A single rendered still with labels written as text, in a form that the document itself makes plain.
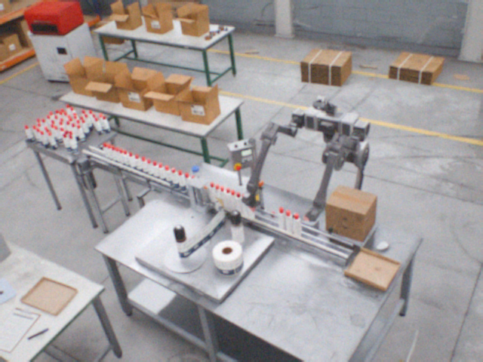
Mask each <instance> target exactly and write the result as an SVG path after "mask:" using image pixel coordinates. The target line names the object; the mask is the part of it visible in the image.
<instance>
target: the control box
mask: <svg viewBox="0 0 483 362"><path fill-rule="evenodd" d="M244 142H246V143H247V145H246V146H244ZM235 144H237V145H238V148H234V145H235ZM250 147H251V155H247V156H244V157H242V154H241V150H242V149H247V148H250ZM227 149H228V156H229V165H230V167H231V168H232V171H233V172H236V171H238V170H237V169H236V167H237V166H238V165H239V166H241V169H244V168H246V167H251V166H255V164H254V160H251V161H246V162H244V163H242V158H246V157H249V156H252V158H254V150H252V145H251V144H248V139H247V140H242V141H239V142H236V143H230V144H227Z"/></svg>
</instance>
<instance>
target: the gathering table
mask: <svg viewBox="0 0 483 362"><path fill-rule="evenodd" d="M109 128H110V130H111V134H110V135H106V133H103V134H104V136H103V137H99V136H98V133H96V130H95V129H93V130H94V132H93V133H90V134H91V138H86V140H87V142H86V143H85V144H83V143H81V141H80V142H78V143H77V144H78V152H79V153H78V154H77V155H74V153H70V154H69V153H68V152H67V148H66V145H65V143H64V144H63V145H60V144H59V143H56V144H57V148H58V150H57V151H55V152H54V151H53V149H52V148H50V149H49V150H48V151H47V149H45V147H42V145H41V144H38V143H37V140H36V138H35V135H34V136H33V137H34V140H35V143H33V144H31V143H30V141H29V139H27V140H25V142H26V145H27V147H29V148H31V149H32V150H33V153H34V155H35V158H36V160H37V162H38V165H39V167H40V168H41V169H42V173H43V175H44V178H45V181H46V183H47V184H48V188H49V191H50V193H51V196H52V198H53V199H54V203H55V205H56V207H57V210H62V208H63V207H61V206H60V202H59V200H58V198H57V195H56V193H55V191H54V187H53V185H52V182H51V180H50V177H49V176H48V172H47V169H46V167H45V164H44V162H43V160H42V157H41V155H40V154H39V153H42V154H43V155H47V156H48V157H51V158H53V159H56V160H58V161H62V162H63V163H65V164H68V165H70V167H71V169H72V173H73V176H74V178H75V181H76V184H77V186H78V190H79V192H80V195H81V197H82V198H83V201H84V203H85V206H86V210H87V212H88V215H89V217H90V220H91V223H92V225H93V229H97V227H98V225H97V222H96V220H95V217H94V214H93V211H92V209H91V205H90V202H89V200H88V197H87V194H86V192H85V187H84V185H83V183H81V182H79V181H78V177H77V176H78V171H77V168H76V165H75V162H76V160H77V159H79V158H80V157H81V156H82V155H84V154H86V153H85V152H83V149H84V150H85V151H87V152H89V151H90V150H91V148H90V147H89V146H92V147H94V148H96V149H97V148H98V147H100V146H102V145H103V144H104V143H107V142H109V141H110V142H111V145H112V146H114V147H117V145H116V142H115V137H116V136H118V135H117V130H116V128H114V127H111V126H109ZM93 150H94V149H92V151H93ZM121 179H122V178H121ZM122 181H123V183H124V186H125V191H126V194H127V197H128V198H129V199H128V201H133V198H132V195H131V191H130V187H129V185H128V180H127V179H122Z"/></svg>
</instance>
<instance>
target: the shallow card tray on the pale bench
mask: <svg viewBox="0 0 483 362"><path fill-rule="evenodd" d="M77 293H78V291H77V289H75V288H74V287H72V286H69V285H68V284H64V283H61V282H59V281H55V280H52V279H50V278H46V277H44V276H43V277H42V278H41V279H40V280H39V281H38V282H36V283H35V284H34V285H33V286H32V287H31V288H30V289H29V290H28V292H27V293H26V294H25V295H24V296H23V297H22V298H21V299H20V301H21V303H23V304H25V305H28V306H31V307H33V308H37V309H39V310H42V311H43V312H45V313H47V314H50V315H53V316H55V317H57V316H58V315H59V314H60V313H61V312H62V310H63V309H64V308H65V307H66V306H67V305H68V304H69V302H70V301H71V300H72V299H73V298H74V297H75V295H76V294H77Z"/></svg>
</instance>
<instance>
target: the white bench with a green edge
mask: <svg viewBox="0 0 483 362"><path fill-rule="evenodd" d="M6 242H7V244H8V246H9V248H10V250H11V255H10V256H9V257H8V258H7V259H6V260H4V261H3V262H2V263H1V264H0V279H2V278H4V279H5V280H6V281H7V282H8V283H9V284H10V285H11V287H12V288H13V289H15V291H16V293H17V296H15V297H14V298H11V299H9V300H8V301H7V302H5V303H3V304H1V305H0V325H1V324H2V323H3V321H4V320H5V319H6V318H7V317H8V316H9V314H10V313H11V312H12V311H13V310H14V309H15V308H16V307H17V308H21V309H24V308H28V309H31V311H32V313H36V314H41V315H42V316H41V317H40V318H39V319H38V320H37V322H36V323H35V324H34V325H32V327H31V328H30V329H29V331H28V332H27V333H26V335H25V336H24V337H23V339H22V340H21V341H20V342H19V344H18V345H17V346H16V348H15V349H14V350H13V351H12V352H11V353H9V352H6V351H2V350H0V358H2V359H3V360H4V361H6V362H33V361H34V360H35V359H36V358H37V357H38V356H39V355H40V354H41V353H42V352H45V353H47V354H48V355H49V356H51V357H53V358H55V359H56V360H58V361H59V362H70V361H68V360H67V359H65V358H64V357H61V356H60V355H58V354H57V352H55V351H52V350H50V349H49V348H48V346H49V345H50V344H51V343H52V342H53V341H55V340H56V339H57V338H58V337H59V336H60V335H61V334H62V333H63V332H64V330H65V329H66V328H67V327H68V326H69V325H70V324H71V323H72V322H73V321H74V320H75V319H76V318H78V317H79V316H80V315H81V314H82V313H83V312H84V311H85V310H86V309H87V307H88V306H89V305H90V304H91V303H92V304H93V306H94V310H95V312H96V314H97V316H98V317H99V319H100V322H101V324H102V326H103V330H104V332H105V334H106V337H107V339H108V341H109V344H108V345H107V346H106V347H105V348H104V350H103V351H102V352H101V353H100V355H99V356H98V357H97V358H95V359H94V360H93V362H101V361H102V359H104V358H105V356H107V355H108V353H109V352H110V351H111V350H112V352H113V354H114V355H115V356H117V358H121V357H122V353H123V352H122V348H121V346H120V344H119V342H118V340H117V338H116V336H115V334H114V331H113V329H112V325H111V323H110V321H109V318H108V316H107V313H106V310H105V308H104V305H103V302H102V300H101V298H100V295H101V294H102V293H103V292H104V291H105V290H106V289H105V287H104V286H103V285H101V284H98V283H96V282H93V281H91V280H89V279H87V278H85V277H83V276H81V275H77V274H76V273H74V272H72V271H70V270H68V269H66V268H65V267H63V266H61V265H58V264H56V263H54V262H52V261H50V260H48V259H45V258H43V257H41V256H38V255H36V254H34V253H32V252H29V251H28V250H26V249H25V248H23V247H21V246H18V245H17V244H13V243H11V242H10V241H7V240H6ZM43 276H44V277H46V278H50V279H52V280H55V281H59V282H61V283H64V284H68V285H69V286H72V287H74V288H75V289H77V291H78V293H77V294H76V295H75V297H74V298H73V299H72V300H71V301H70V302H69V304H68V305H67V306H66V307H65V308H64V309H63V310H62V312H61V313H60V314H59V315H58V316H57V317H55V316H53V315H50V314H47V313H45V312H43V311H42V310H39V309H37V308H33V307H31V306H28V305H25V304H23V303H21V301H20V299H21V298H22V297H23V296H24V295H25V294H26V293H27V292H28V290H29V289H30V288H31V287H32V286H33V285H34V284H35V283H36V282H38V281H39V280H40V279H41V278H42V277H43ZM47 327H48V328H49V330H47V331H45V332H44V333H42V334H41V335H39V336H37V337H35V338H33V339H30V340H28V339H27V338H28V337H30V336H33V335H35V334H36V333H37V332H39V331H41V330H43V329H45V328H47Z"/></svg>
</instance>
